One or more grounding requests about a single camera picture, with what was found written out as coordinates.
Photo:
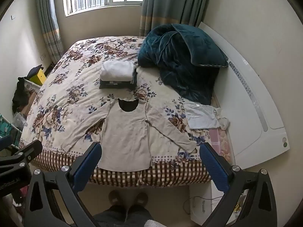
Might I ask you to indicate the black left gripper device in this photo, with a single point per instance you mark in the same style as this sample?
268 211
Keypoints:
15 170

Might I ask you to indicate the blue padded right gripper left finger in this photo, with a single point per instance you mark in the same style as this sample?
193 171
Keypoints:
84 166

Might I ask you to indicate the dark clothes pile on chair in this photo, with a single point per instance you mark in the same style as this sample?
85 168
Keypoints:
21 96

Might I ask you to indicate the white curved headboard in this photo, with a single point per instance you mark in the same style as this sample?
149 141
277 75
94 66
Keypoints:
256 130

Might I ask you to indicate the folded dark clothes stack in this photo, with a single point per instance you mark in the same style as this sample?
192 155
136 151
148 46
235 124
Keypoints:
131 85

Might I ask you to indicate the right brown slipper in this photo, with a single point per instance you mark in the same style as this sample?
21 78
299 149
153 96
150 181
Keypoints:
141 199

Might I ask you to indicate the teal curtain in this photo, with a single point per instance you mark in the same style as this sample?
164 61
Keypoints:
158 12
50 29

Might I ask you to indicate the dark teal velvet quilt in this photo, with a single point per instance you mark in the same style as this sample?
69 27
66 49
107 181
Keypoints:
187 58

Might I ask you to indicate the teal curtain right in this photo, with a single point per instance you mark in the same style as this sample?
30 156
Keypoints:
158 12

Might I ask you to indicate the teal curtain left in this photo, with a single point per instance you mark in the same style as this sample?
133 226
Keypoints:
50 29

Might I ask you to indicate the yellow box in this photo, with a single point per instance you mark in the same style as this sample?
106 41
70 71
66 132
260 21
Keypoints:
37 76

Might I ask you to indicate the white bedside cabinet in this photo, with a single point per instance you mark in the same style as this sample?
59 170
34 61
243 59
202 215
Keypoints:
204 197

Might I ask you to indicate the beige long sleeve shirt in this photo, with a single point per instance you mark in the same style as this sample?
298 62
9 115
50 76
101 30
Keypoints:
125 135

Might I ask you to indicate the light grey small garment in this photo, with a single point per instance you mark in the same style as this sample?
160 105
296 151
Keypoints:
201 117

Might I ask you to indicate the pink patterned sheet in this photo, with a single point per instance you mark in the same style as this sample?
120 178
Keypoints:
220 143

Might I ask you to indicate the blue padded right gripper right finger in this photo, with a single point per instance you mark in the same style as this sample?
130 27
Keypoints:
217 166

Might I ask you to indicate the folded white garment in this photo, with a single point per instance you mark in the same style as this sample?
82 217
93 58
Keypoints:
118 71

